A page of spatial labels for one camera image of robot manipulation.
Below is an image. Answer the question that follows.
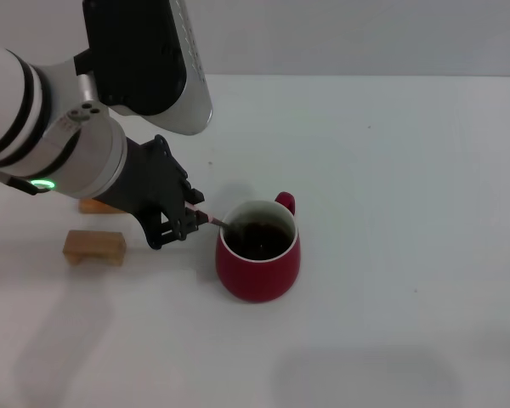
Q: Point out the red ceramic mug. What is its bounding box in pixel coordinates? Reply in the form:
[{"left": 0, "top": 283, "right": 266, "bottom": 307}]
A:
[{"left": 214, "top": 191, "right": 301, "bottom": 303}]

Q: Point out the black silver wrist camera box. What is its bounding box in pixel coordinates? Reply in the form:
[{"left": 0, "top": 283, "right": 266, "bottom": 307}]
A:
[{"left": 82, "top": 0, "right": 214, "bottom": 137}]

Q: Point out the pink handled metal spoon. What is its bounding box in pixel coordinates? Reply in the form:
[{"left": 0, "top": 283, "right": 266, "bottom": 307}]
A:
[{"left": 185, "top": 202, "right": 243, "bottom": 235}]

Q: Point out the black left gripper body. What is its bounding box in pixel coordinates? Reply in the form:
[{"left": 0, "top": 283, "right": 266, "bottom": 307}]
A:
[{"left": 92, "top": 134, "right": 193, "bottom": 246}]

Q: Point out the plain wooden block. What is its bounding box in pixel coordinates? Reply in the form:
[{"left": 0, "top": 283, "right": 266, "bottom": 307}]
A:
[{"left": 62, "top": 229, "right": 127, "bottom": 268}]

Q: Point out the orange stained wooden block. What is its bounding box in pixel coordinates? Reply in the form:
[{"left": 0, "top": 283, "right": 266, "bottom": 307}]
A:
[{"left": 78, "top": 196, "right": 128, "bottom": 216}]

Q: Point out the thin dark cable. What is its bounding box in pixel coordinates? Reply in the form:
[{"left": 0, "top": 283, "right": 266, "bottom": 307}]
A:
[{"left": 0, "top": 167, "right": 54, "bottom": 196}]

